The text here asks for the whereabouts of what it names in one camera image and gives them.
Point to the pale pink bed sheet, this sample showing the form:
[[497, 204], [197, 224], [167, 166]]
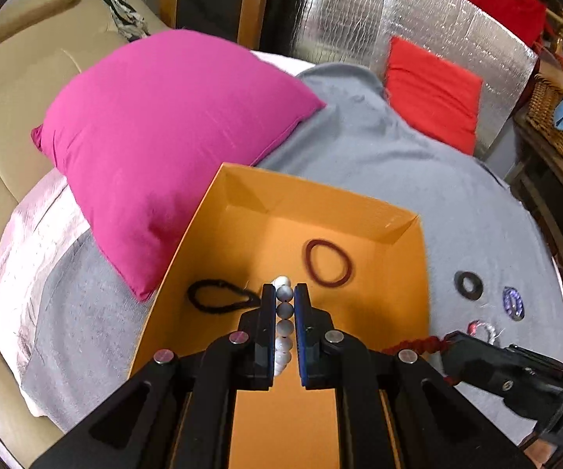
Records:
[[32, 239]]

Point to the red pillow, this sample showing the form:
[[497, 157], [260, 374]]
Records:
[[432, 93]]

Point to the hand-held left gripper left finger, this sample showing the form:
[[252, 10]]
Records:
[[267, 312]]

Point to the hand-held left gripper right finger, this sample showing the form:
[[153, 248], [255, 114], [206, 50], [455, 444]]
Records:
[[302, 312]]

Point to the grey blanket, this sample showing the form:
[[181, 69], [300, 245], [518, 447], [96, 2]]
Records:
[[384, 166]]

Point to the wooden cabinet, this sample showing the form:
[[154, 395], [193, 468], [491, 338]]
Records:
[[252, 0]]

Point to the pink pillow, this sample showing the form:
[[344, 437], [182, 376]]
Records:
[[164, 132]]

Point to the wicker basket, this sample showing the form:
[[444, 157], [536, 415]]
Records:
[[555, 122]]

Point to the orange cardboard box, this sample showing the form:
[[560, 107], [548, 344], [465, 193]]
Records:
[[262, 234]]

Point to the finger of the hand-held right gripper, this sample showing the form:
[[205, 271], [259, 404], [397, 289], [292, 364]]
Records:
[[472, 359]]

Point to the striped black white cloth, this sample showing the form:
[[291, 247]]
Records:
[[122, 14]]

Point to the silver foil insulation panel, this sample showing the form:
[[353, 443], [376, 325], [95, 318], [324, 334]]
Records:
[[359, 19]]

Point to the dark bangle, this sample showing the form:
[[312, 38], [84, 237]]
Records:
[[462, 278]]

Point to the beige leather sofa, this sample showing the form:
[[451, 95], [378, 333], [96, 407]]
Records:
[[8, 107]]

